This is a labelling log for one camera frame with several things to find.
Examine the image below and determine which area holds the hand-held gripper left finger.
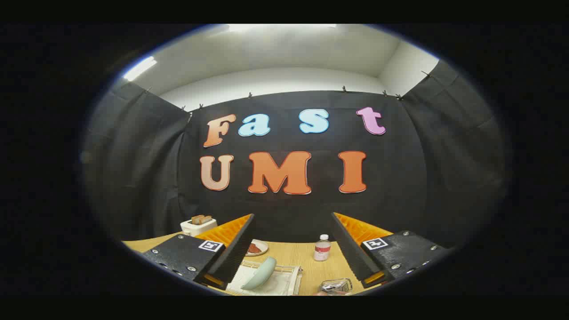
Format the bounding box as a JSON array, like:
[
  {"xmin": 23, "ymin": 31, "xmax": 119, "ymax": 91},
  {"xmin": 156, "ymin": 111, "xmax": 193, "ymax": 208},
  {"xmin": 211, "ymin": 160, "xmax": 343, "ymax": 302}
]
[{"xmin": 142, "ymin": 214, "xmax": 255, "ymax": 290}]

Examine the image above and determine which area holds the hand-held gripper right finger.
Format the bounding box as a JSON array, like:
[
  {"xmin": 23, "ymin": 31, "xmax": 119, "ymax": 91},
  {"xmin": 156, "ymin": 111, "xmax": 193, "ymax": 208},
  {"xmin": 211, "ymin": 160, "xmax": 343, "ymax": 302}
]
[{"xmin": 330, "ymin": 212, "xmax": 453, "ymax": 289}]

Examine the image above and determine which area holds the light green plate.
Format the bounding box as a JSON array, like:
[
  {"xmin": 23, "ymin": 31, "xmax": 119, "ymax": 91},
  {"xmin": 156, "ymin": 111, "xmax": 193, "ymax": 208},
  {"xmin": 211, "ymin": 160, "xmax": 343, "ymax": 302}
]
[{"xmin": 240, "ymin": 256, "xmax": 277, "ymax": 291}]

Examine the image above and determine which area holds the metal wire basket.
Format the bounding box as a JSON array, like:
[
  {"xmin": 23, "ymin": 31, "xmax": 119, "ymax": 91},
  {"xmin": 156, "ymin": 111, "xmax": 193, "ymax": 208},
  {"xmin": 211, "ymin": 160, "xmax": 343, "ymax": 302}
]
[{"xmin": 319, "ymin": 278, "xmax": 353, "ymax": 296}]

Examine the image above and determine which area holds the white wire dish rack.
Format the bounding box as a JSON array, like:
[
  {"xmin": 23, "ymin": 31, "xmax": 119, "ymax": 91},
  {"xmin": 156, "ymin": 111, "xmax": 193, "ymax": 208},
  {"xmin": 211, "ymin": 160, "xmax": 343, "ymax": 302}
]
[{"xmin": 227, "ymin": 260, "xmax": 303, "ymax": 296}]

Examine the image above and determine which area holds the beige round meat dish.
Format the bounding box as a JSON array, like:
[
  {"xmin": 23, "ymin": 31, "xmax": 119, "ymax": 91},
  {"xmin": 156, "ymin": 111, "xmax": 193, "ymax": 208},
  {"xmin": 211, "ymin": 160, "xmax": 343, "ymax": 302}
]
[{"xmin": 244, "ymin": 239, "xmax": 269, "ymax": 257}]

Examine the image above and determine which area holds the clear bottle with red label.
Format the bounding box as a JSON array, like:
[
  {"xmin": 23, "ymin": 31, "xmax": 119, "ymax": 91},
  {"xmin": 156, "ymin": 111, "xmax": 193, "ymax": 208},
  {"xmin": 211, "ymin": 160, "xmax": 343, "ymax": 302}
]
[{"xmin": 314, "ymin": 234, "xmax": 332, "ymax": 261}]

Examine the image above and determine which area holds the white toaster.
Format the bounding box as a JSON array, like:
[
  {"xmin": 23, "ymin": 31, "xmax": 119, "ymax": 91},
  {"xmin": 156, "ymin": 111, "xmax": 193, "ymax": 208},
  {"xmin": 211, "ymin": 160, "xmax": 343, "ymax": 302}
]
[{"xmin": 180, "ymin": 217, "xmax": 217, "ymax": 237}]

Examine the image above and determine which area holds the white drip tray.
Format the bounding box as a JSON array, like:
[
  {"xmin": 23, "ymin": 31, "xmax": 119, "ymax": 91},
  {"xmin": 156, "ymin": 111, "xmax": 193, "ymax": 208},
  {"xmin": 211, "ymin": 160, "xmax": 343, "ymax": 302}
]
[{"xmin": 229, "ymin": 266, "xmax": 296, "ymax": 295}]

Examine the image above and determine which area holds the black backdrop cloth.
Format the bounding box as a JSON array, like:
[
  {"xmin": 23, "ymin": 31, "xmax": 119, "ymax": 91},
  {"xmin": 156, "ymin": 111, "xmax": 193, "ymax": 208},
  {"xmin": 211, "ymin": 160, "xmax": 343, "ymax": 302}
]
[{"xmin": 82, "ymin": 60, "xmax": 509, "ymax": 249}]

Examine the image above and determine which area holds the ceiling light strip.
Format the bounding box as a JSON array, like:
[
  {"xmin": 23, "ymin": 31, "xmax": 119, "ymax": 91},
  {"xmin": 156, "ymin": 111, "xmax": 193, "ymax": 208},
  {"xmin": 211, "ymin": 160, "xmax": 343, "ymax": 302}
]
[{"xmin": 123, "ymin": 56, "xmax": 157, "ymax": 81}]

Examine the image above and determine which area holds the ceiling light panel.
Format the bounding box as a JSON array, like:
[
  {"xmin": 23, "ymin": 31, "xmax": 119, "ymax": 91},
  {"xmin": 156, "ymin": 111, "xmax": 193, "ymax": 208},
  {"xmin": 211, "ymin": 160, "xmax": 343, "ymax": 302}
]
[{"xmin": 227, "ymin": 24, "xmax": 338, "ymax": 32}]

